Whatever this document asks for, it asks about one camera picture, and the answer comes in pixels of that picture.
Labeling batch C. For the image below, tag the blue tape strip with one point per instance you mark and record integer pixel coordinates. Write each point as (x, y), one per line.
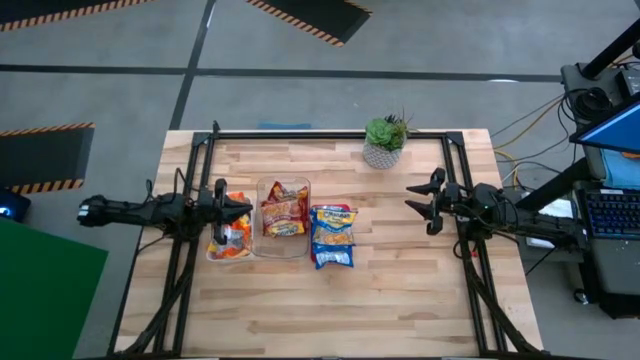
(285, 126)

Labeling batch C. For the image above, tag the black box with blue light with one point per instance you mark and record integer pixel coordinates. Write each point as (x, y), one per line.
(15, 207)

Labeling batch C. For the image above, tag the pink plastic bin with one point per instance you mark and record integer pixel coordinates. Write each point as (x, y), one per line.
(332, 205)

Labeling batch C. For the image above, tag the potted succulent in patterned pot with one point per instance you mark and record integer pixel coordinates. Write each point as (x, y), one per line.
(382, 135)

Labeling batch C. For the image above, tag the clear plastic bin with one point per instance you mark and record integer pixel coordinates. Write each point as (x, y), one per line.
(280, 247)

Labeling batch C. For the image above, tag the orange chicken ramen package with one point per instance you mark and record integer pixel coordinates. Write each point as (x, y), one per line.
(222, 250)
(239, 194)
(242, 232)

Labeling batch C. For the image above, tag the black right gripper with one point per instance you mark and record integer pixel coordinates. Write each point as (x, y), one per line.
(452, 200)

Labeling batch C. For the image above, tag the red roast beef ramen package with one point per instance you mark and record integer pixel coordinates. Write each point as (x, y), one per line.
(287, 191)

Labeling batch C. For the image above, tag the black diagonal support pole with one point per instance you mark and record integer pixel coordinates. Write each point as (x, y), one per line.
(610, 50)
(550, 187)

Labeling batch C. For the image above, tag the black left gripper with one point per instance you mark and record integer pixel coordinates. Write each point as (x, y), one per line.
(220, 210)

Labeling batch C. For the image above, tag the light blue cloth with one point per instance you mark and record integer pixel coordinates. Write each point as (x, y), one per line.
(622, 170)

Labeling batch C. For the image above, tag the black aluminium table frame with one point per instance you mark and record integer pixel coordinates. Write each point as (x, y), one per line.
(325, 135)

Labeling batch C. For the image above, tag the monitor with blue screen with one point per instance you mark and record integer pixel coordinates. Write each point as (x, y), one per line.
(615, 130)

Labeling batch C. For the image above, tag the grey equipment box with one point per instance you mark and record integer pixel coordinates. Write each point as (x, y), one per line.
(572, 75)

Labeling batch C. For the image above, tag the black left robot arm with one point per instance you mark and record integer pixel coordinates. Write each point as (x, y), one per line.
(130, 212)

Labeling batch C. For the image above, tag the blue soy sauce ramen package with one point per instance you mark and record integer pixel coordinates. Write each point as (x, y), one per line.
(332, 257)
(332, 235)

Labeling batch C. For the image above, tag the white paper sheet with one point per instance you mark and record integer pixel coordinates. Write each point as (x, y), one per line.
(560, 207)

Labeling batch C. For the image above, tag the green floor mat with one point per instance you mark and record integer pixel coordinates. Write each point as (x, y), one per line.
(45, 300)

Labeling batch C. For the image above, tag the black floor mat striped edge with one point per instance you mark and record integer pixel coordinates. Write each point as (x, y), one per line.
(320, 15)
(40, 160)
(50, 7)

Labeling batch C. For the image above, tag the black keyboard blue backlight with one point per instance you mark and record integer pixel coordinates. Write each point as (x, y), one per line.
(615, 215)

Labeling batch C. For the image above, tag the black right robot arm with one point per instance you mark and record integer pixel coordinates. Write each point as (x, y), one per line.
(525, 220)

